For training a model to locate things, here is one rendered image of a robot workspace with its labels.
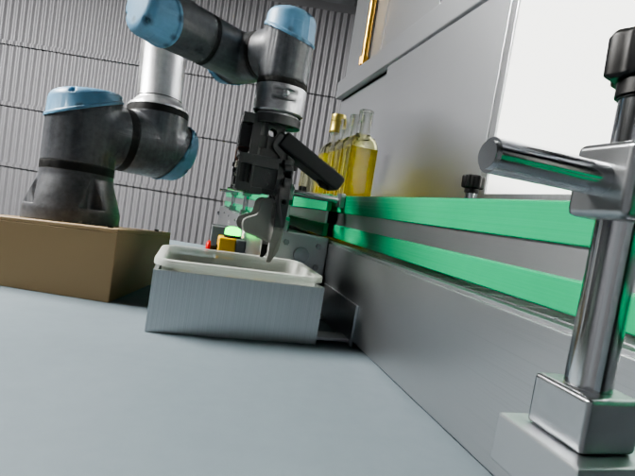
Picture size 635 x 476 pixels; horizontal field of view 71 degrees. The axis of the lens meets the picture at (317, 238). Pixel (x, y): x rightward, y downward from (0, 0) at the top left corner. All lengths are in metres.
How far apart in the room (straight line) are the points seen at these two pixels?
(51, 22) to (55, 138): 3.37
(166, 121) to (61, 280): 0.35
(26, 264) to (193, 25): 0.41
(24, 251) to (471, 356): 0.62
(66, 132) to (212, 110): 2.79
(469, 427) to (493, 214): 0.18
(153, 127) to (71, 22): 3.26
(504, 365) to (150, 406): 0.28
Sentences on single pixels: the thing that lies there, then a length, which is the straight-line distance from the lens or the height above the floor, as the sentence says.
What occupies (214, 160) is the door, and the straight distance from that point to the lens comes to 3.52.
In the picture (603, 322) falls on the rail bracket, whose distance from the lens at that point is 0.19.
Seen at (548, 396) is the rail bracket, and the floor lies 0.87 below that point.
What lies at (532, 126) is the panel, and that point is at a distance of 0.69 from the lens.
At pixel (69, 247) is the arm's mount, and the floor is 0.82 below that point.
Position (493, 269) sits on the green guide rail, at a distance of 0.42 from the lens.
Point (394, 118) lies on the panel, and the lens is 1.09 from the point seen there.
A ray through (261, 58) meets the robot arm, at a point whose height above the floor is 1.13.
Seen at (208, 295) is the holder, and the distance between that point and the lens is 0.58.
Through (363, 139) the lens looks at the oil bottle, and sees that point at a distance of 0.89.
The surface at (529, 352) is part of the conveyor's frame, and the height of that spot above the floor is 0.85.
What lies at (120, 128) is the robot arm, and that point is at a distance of 0.86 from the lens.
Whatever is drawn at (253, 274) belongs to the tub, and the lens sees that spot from 0.58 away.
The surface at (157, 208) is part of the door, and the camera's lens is 3.62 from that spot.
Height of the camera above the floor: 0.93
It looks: 3 degrees down
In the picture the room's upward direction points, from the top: 9 degrees clockwise
